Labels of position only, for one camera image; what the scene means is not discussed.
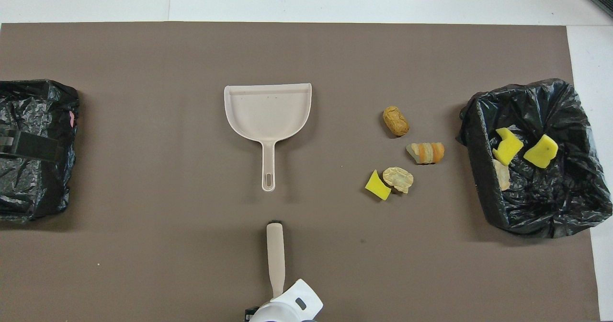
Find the yellow sponge piece dark spot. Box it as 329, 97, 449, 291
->
523, 134, 559, 170

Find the notched yellow green sponge piece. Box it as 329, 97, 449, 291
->
493, 127, 524, 166

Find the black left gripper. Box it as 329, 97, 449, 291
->
0, 130, 22, 160

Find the beige plastic dustpan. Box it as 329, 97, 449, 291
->
224, 83, 313, 193

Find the orange striped croissant piece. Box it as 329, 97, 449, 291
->
406, 142, 445, 165

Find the small yellow sponge wedge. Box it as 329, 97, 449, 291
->
364, 170, 392, 201

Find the brown table mat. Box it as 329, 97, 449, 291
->
0, 22, 602, 322

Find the brown peanut shaped bread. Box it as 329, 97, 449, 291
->
383, 106, 410, 137

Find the pale flaky pastry piece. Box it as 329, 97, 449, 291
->
382, 167, 414, 195

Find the brown toasted croissant piece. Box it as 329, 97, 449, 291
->
493, 159, 511, 191

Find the beige hand brush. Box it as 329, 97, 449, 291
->
266, 220, 286, 299

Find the black bag lined bin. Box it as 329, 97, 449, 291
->
456, 78, 613, 239
0, 79, 80, 223

